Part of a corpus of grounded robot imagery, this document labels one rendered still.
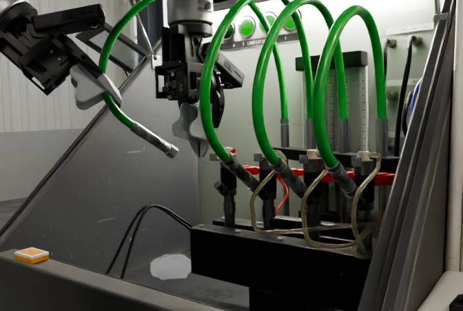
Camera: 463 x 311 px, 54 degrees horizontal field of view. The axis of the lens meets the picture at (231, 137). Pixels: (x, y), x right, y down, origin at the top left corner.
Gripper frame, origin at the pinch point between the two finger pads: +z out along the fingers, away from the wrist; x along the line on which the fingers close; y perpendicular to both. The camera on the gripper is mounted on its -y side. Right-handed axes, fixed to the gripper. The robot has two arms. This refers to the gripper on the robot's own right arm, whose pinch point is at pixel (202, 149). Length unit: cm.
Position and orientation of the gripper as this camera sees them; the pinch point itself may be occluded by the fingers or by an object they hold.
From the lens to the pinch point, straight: 76.4
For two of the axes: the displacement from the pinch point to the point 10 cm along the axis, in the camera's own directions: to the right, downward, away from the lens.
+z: 0.3, 10.0, 0.5
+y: -5.9, 0.6, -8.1
